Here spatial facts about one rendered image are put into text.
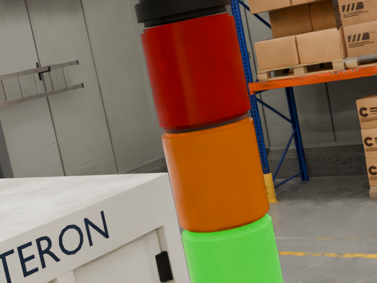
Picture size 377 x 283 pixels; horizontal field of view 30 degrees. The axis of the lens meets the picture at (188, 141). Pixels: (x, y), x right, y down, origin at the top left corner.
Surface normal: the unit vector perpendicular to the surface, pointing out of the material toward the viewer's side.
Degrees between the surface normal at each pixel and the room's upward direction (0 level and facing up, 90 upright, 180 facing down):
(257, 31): 90
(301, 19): 86
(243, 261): 90
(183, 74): 90
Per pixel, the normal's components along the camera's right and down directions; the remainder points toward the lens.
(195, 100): -0.04, 0.15
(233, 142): 0.45, 0.04
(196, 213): -0.52, 0.22
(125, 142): 0.79, -0.07
